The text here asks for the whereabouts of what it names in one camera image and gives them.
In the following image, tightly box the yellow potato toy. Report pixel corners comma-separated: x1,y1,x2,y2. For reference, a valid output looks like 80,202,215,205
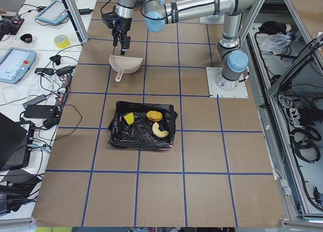
146,110,163,122

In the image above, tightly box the bin with black bag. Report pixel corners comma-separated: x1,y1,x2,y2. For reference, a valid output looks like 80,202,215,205
108,101,178,150

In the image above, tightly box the yellow tape roll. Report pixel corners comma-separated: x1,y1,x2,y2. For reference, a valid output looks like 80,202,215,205
54,35,70,49

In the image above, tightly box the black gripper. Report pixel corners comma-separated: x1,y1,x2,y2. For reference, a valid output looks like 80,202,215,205
112,14,132,55

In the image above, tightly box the black power adapter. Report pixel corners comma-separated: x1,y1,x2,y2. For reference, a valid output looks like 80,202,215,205
56,66,76,76

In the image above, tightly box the yellow green sponge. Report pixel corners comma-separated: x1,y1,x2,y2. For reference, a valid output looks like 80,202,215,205
123,112,135,126

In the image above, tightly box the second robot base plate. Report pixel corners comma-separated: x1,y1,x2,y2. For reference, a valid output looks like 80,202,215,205
199,14,225,25

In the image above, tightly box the beige plastic dustpan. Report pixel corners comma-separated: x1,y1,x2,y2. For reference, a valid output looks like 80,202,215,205
109,54,143,82

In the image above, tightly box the black small bowl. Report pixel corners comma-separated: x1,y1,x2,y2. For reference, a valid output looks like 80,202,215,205
20,33,33,43

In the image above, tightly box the crumpled white cloth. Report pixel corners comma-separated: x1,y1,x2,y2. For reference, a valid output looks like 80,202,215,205
259,33,291,54

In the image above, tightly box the braided bread piece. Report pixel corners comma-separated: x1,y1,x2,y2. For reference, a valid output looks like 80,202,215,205
152,122,169,138

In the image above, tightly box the black power brick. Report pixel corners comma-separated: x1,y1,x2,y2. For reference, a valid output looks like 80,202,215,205
24,104,58,119

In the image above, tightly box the black laptop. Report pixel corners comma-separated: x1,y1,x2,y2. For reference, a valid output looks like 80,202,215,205
1,114,35,171

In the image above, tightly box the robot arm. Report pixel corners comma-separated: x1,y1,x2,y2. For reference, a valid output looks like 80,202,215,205
102,0,257,82

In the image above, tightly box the aluminium frame post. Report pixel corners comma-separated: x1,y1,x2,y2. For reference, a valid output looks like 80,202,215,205
62,0,89,45

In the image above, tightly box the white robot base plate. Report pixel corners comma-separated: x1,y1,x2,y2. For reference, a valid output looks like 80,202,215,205
206,67,248,99

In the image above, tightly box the blue teach pendant tablet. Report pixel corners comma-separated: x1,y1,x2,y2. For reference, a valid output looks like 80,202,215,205
35,0,69,26

